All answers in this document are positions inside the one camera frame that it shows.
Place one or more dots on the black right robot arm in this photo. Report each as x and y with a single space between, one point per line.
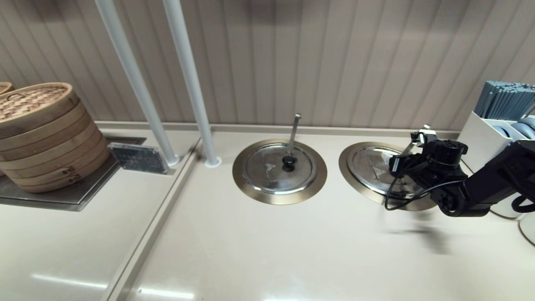
493 179

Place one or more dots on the bamboo steamer baskets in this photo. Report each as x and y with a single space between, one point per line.
46 142

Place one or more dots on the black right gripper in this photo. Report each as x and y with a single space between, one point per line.
443 163

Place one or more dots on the grey-blue chopstick bundle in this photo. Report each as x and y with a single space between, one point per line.
505 100

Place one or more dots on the recessed steel steamer tray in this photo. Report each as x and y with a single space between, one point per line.
71 198

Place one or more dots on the steel pot lid black knob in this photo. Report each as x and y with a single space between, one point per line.
267 175

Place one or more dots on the dark acrylic label sign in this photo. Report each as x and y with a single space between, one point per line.
138 158

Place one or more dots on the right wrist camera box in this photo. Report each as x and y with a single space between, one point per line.
400 165

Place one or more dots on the white cutlery holder box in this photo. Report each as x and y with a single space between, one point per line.
480 138

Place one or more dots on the folding steel pot lid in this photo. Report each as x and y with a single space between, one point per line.
368 167

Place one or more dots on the white round container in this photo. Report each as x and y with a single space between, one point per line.
528 228
501 209

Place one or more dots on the white support pole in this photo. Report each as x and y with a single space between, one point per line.
190 75
133 75

